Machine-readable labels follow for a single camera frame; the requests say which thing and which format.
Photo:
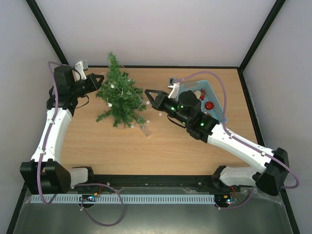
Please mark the small green christmas tree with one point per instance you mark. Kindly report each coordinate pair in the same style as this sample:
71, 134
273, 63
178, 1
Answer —
119, 95

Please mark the black frame rail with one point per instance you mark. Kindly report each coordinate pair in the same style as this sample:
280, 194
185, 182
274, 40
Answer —
201, 183

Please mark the wooden heart ornament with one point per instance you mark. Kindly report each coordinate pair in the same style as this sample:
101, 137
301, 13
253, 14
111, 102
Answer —
197, 94

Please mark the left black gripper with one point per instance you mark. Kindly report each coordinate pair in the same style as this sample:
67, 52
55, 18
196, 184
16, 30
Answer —
93, 82

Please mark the red ball ornament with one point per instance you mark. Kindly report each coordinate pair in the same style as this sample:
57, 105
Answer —
209, 105

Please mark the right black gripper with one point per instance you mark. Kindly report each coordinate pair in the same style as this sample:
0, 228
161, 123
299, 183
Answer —
161, 101

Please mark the light blue plastic basket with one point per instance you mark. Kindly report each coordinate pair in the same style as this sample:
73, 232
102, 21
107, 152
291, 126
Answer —
207, 94

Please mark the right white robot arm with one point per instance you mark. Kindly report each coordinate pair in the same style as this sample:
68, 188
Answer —
267, 168

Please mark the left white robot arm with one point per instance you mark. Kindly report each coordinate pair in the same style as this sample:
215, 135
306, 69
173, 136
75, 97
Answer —
44, 173

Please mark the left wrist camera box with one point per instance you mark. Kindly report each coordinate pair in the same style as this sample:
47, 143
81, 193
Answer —
81, 66

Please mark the white cable duct rail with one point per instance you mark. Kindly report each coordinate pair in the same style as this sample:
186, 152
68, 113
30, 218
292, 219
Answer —
135, 199

